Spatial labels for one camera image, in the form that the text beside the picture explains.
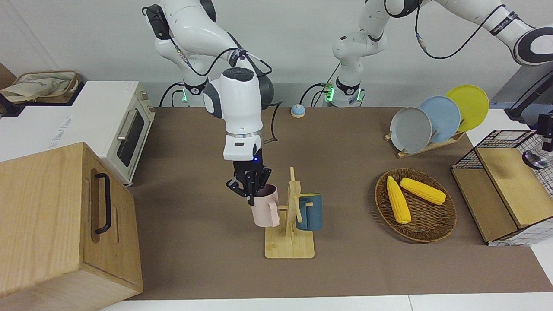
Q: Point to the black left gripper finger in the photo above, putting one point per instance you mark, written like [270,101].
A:
[546,131]

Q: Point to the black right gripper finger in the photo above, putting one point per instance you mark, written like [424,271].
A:
[264,177]
[236,186]

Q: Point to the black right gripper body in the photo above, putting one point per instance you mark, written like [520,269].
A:
[246,170]

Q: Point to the white cup steel base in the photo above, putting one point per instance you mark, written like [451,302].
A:
[538,160]

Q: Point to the pink ceramic mug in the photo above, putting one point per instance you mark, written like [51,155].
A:
[265,211]

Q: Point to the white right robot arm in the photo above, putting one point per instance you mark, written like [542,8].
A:
[239,103]

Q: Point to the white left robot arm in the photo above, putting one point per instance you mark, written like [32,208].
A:
[475,8]

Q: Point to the black stand pole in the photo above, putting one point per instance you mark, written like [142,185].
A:
[525,101]

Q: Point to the dark blue ceramic mug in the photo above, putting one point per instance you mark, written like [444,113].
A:
[312,214]

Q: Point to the wooden mug tree stand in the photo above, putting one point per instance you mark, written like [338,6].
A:
[289,246]

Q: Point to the small blue bell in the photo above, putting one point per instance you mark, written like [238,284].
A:
[297,111]

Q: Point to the yellow plate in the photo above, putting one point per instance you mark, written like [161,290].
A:
[473,103]

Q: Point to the brown table mat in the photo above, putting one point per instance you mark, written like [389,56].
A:
[194,259]

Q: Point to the light blue plate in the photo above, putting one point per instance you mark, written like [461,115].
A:
[445,119]

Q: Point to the wooden plate rack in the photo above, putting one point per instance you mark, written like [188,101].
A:
[432,146]

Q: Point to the grey plate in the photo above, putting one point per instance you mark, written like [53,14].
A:
[410,130]

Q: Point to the yellow corn cob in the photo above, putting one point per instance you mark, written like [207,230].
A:
[399,203]
[423,191]

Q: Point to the white toaster oven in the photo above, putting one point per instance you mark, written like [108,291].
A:
[108,112]

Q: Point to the brown wicker basket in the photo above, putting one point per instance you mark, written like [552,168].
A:
[425,224]

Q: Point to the brown storage tray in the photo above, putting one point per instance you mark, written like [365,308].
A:
[74,88]

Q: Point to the wooden cabinet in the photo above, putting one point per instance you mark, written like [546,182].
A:
[43,224]

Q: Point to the beige cloth bag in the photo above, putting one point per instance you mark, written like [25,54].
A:
[39,86]

